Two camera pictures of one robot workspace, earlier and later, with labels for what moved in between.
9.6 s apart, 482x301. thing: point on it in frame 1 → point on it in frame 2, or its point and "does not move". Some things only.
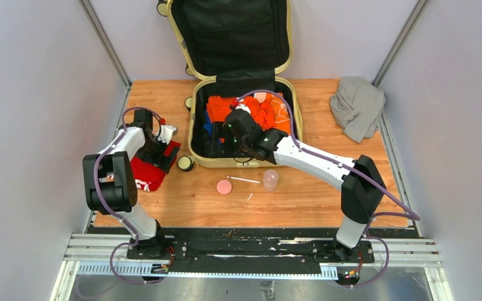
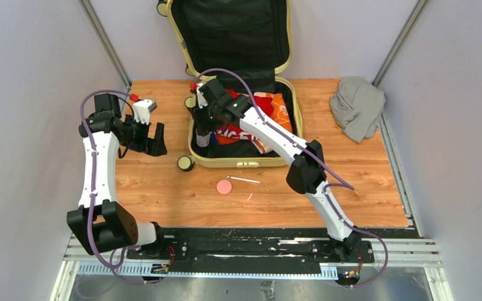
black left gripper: x=165 y=162 → x=155 y=146
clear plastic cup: x=270 y=179 → x=203 y=142
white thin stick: x=243 y=179 does not move
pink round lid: x=224 y=186 does not move
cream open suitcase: x=241 y=111 does not move
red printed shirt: x=149 y=176 → x=230 y=134
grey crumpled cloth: x=356 y=107 does not move
